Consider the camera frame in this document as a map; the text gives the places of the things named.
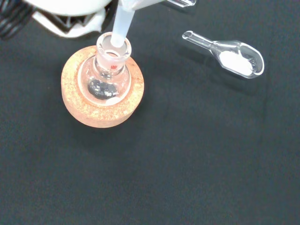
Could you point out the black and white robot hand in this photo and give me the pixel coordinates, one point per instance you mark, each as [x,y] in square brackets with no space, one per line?
[70,21]

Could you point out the glass round-bottom flask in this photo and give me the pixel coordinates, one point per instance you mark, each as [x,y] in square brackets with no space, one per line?
[105,84]

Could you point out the glass weighing funnel with powder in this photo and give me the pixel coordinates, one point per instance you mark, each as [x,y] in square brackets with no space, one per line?
[234,61]

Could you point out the black cloth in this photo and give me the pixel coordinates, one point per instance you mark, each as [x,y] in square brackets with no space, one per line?
[164,152]

